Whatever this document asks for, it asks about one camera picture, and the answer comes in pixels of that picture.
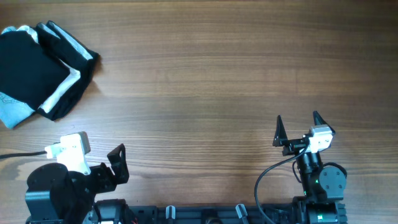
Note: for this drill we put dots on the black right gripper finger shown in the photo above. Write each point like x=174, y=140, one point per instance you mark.
x=280, y=137
x=318, y=120

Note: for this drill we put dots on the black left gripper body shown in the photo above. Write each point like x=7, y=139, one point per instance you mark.
x=103, y=179

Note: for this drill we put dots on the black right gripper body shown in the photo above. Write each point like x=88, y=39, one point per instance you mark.
x=296, y=145

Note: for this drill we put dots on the black polo shirt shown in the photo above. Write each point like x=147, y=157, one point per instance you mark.
x=29, y=67

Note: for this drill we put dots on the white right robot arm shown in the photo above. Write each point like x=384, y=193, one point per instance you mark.
x=323, y=183

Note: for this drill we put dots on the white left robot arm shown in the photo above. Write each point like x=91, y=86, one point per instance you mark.
x=57, y=195

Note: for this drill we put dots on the folded white striped shirt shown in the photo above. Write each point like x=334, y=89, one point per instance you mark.
x=65, y=87

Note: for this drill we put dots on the folded black shirt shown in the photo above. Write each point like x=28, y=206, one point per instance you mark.
x=79, y=61

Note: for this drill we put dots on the folded grey shirt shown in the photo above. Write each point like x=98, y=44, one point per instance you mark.
x=13, y=112

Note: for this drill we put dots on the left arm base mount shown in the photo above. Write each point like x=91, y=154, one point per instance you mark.
x=111, y=211

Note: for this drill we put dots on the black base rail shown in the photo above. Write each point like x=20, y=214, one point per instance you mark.
x=278, y=213

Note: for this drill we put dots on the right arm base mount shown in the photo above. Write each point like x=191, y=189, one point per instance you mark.
x=318, y=213

